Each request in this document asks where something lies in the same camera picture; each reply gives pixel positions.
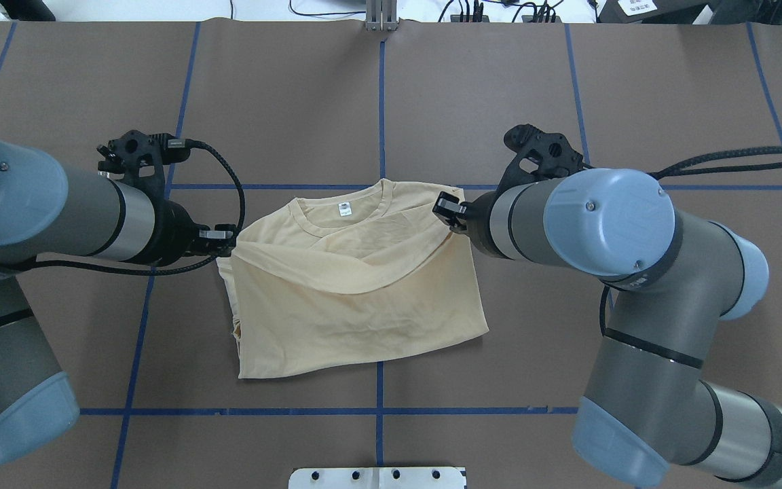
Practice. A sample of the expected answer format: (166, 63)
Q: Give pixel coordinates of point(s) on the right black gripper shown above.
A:
(478, 216)

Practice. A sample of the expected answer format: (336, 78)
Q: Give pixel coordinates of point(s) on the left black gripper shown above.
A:
(172, 234)

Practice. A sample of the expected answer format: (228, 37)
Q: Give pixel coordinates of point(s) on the cream long-sleeve graphic shirt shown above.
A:
(359, 278)

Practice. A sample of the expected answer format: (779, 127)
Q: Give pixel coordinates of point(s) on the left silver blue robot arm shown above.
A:
(118, 220)

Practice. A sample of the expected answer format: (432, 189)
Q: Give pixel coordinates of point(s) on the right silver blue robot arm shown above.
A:
(677, 276)

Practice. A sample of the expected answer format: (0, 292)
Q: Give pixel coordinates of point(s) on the orange black electronics board far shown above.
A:
(470, 12)

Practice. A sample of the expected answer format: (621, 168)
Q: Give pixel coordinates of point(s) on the orange black electronics board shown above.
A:
(470, 12)
(538, 13)

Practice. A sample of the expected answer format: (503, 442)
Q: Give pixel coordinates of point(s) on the orange black electronics board near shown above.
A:
(538, 13)

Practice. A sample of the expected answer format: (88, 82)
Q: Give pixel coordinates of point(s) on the brown black box device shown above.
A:
(650, 12)

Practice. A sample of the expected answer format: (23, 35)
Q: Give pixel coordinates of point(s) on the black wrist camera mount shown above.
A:
(539, 156)

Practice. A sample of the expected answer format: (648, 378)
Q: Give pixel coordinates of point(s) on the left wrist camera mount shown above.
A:
(140, 159)

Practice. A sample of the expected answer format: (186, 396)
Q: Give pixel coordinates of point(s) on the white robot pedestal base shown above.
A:
(379, 477)

